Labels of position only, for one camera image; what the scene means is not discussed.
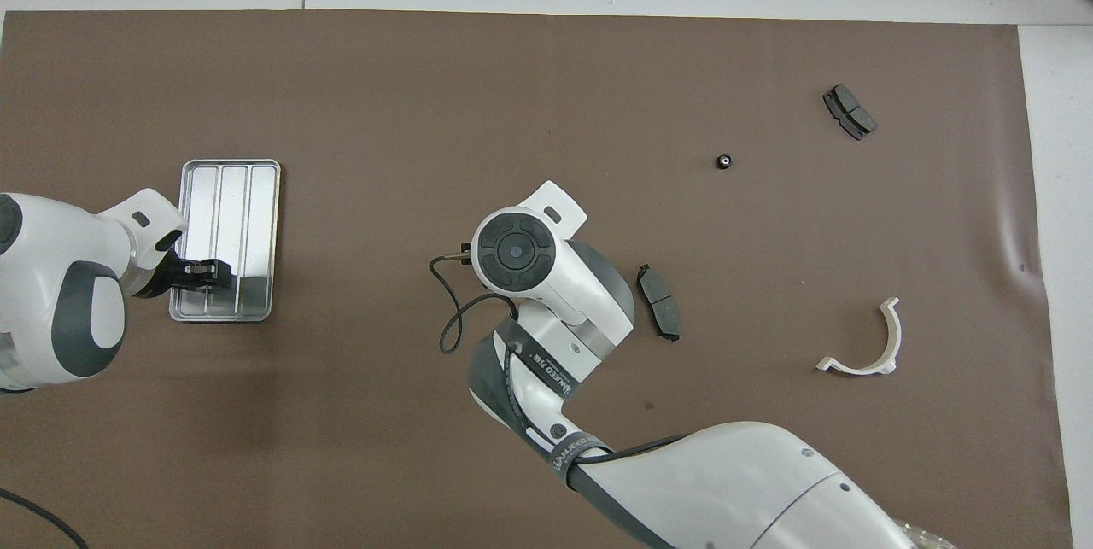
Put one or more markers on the silver metal tray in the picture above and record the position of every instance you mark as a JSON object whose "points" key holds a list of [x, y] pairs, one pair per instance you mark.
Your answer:
{"points": [[256, 190]]}

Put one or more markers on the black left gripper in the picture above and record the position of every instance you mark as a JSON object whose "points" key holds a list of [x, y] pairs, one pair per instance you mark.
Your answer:
{"points": [[162, 277]]}

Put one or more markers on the dark grey brake pad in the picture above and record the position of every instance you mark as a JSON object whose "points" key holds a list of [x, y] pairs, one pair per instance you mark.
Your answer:
{"points": [[849, 111], [660, 301]]}

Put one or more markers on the small black bearing gear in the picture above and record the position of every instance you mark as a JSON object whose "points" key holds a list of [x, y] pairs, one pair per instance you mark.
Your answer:
{"points": [[724, 161]]}

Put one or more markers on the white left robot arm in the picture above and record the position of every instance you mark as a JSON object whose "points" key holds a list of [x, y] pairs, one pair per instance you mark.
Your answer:
{"points": [[43, 276]]}

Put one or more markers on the brown table mat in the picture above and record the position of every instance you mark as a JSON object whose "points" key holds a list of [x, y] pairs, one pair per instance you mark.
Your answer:
{"points": [[341, 464]]}

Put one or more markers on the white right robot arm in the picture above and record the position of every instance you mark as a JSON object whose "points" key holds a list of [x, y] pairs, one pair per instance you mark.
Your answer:
{"points": [[726, 489]]}

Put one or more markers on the white curved plastic bracket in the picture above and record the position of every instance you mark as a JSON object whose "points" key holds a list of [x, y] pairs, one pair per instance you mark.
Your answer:
{"points": [[862, 369]]}

